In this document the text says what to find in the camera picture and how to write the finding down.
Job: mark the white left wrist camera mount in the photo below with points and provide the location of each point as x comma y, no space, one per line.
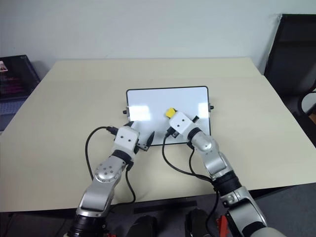
127,139

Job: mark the dark storage crate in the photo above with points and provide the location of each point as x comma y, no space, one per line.
12,76

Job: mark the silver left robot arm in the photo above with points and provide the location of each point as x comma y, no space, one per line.
103,177

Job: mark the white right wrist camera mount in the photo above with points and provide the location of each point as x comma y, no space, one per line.
181,123

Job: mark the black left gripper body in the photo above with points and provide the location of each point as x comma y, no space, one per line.
143,147

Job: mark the red object under table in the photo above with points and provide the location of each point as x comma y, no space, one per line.
223,224

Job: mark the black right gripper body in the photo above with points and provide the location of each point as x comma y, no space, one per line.
172,132

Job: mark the yellow and black eraser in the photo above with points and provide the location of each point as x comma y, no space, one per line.
170,113

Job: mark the black office chair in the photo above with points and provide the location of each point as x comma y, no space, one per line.
288,54

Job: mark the black-framed tabletop whiteboard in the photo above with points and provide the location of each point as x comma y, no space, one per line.
158,101

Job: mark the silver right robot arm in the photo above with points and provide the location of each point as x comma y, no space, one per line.
217,160

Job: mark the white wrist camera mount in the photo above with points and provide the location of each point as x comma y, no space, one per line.
127,139
181,123

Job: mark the dark rounded shape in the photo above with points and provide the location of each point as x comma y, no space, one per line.
198,222

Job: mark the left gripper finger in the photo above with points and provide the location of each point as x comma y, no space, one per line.
129,124
150,139

